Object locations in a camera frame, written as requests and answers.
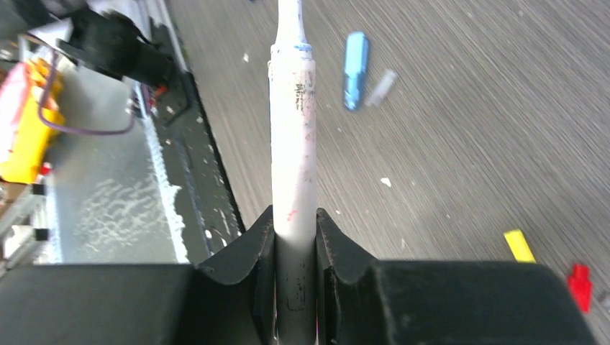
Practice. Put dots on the white marker blue tip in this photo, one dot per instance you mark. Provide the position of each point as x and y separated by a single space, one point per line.
292 102

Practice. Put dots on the red pen cap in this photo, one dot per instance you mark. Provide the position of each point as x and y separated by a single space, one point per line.
580 286

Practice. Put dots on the clear grey cap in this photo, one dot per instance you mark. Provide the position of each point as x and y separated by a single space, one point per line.
380 92

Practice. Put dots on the yellow pen cap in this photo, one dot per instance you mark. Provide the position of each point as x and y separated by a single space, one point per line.
518 246

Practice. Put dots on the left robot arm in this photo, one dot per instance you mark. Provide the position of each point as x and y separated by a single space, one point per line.
109 43

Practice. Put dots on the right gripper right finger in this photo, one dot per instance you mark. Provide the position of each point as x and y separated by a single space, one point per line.
365 300

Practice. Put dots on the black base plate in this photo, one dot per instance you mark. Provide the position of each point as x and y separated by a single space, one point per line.
200 200

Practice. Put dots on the blue pen cap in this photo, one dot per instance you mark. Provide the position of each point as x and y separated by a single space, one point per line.
355 69

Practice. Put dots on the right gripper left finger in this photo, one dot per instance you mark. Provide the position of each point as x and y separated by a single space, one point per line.
227 299

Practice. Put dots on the yellow box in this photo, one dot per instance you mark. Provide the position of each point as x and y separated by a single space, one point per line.
24 138

